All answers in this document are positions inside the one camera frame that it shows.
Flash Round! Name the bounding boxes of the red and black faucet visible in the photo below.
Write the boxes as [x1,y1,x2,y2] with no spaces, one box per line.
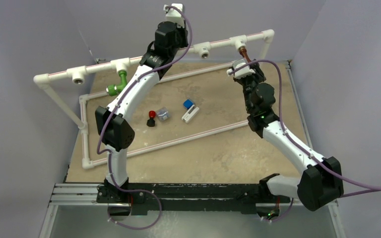
[146,111,156,127]

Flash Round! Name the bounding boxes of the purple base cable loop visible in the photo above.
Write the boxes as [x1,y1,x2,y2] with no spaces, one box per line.
[107,190,164,231]

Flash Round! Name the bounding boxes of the blue and white faucet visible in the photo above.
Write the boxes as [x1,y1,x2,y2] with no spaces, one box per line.
[182,99,200,123]

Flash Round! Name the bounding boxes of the brown copper faucet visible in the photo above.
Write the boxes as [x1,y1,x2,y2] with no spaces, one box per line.
[238,47,252,62]

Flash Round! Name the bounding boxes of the clear grey faucet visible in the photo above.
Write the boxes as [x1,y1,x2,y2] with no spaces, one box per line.
[156,107,171,122]

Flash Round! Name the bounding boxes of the white PVC pipe frame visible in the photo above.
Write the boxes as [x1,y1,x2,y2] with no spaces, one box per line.
[33,28,276,170]

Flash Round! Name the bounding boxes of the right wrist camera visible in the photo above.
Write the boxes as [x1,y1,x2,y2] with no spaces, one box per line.
[226,59,254,79]

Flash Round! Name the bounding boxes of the green faucet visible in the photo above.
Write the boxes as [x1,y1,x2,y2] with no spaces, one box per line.
[106,69,128,97]

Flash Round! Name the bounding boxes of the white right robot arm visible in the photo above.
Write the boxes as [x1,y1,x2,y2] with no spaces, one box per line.
[233,63,344,211]

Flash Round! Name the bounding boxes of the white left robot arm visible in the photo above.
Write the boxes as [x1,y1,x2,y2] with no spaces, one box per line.
[95,21,192,203]

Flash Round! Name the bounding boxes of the aluminium frame rail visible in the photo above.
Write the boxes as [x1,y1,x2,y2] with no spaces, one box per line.
[39,183,132,238]

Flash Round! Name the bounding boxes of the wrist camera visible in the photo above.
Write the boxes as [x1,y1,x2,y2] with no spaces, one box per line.
[226,59,254,79]
[163,3,185,28]

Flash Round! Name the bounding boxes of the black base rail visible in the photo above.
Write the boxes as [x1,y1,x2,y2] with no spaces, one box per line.
[96,181,290,215]

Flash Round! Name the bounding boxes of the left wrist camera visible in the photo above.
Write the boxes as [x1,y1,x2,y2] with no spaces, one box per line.
[163,3,185,28]

